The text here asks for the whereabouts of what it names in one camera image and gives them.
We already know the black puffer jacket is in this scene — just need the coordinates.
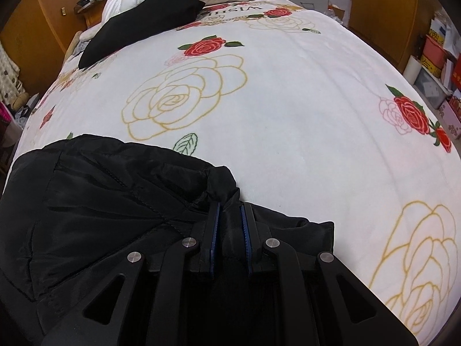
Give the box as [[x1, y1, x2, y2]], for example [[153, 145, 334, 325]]
[[1, 135, 334, 345]]

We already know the white floral bed sheet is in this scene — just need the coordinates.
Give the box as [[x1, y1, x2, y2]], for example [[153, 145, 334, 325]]
[[17, 0, 460, 345]]

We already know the pink patterned box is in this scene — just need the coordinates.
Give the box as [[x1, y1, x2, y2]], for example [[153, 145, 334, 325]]
[[438, 100, 461, 140]]

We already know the folded black garment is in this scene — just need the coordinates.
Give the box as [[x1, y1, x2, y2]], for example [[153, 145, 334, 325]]
[[78, 0, 205, 69]]

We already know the patterned curtain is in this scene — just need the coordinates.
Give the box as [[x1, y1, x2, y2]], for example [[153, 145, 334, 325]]
[[0, 44, 26, 106]]

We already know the wooden headboard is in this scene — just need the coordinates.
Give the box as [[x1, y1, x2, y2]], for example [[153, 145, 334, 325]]
[[76, 0, 260, 29]]

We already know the red plastic bin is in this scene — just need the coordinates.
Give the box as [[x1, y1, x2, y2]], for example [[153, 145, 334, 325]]
[[421, 35, 447, 69]]

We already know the left wooden wardrobe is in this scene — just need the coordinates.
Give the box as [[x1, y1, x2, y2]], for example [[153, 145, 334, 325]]
[[1, 0, 87, 95]]

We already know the wooden wardrobe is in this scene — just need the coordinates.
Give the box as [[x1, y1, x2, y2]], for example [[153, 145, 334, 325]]
[[348, 0, 441, 72], [1, 0, 87, 95]]

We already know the right wooden wardrobe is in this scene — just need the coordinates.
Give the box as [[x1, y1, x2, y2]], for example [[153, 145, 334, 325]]
[[348, 0, 441, 72]]

